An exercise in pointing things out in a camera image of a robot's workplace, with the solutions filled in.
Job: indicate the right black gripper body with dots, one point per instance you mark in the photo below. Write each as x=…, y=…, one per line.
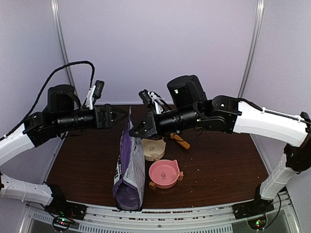
x=151, y=124

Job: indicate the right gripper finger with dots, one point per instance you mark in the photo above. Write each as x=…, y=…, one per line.
x=137, y=134
x=139, y=128

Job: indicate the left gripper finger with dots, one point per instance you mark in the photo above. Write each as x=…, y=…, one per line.
x=116, y=120
x=118, y=111

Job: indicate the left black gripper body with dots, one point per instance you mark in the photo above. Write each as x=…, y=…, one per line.
x=100, y=124

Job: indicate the yellow plastic scoop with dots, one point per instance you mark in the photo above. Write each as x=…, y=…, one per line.
x=180, y=141

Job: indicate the purple puppy food bag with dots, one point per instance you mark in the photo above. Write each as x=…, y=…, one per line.
x=129, y=179

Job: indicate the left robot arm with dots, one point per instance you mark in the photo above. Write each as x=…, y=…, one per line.
x=62, y=114

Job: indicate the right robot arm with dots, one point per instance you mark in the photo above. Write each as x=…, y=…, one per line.
x=230, y=115

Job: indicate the cream pet bowl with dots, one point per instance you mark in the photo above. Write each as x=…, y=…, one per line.
x=153, y=150

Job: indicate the pink pet bowl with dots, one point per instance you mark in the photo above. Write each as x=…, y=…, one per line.
x=164, y=174

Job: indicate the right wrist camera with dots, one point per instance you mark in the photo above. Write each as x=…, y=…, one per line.
x=152, y=100

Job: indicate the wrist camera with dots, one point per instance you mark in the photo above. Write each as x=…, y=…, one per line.
x=94, y=93
x=152, y=100

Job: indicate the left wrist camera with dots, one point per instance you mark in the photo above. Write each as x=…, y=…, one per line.
x=94, y=93

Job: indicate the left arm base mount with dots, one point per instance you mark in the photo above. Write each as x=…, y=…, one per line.
x=63, y=212

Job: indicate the aluminium front rail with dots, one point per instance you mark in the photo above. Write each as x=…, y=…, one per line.
x=211, y=219

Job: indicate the left aluminium frame post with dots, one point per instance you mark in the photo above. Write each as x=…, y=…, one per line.
x=61, y=40

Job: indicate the aluminium frame post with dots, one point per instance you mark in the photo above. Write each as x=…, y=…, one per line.
x=259, y=14
x=61, y=40

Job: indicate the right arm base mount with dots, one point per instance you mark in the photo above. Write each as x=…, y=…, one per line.
x=256, y=211

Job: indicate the right aluminium frame post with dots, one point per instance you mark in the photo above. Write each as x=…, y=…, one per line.
x=259, y=14

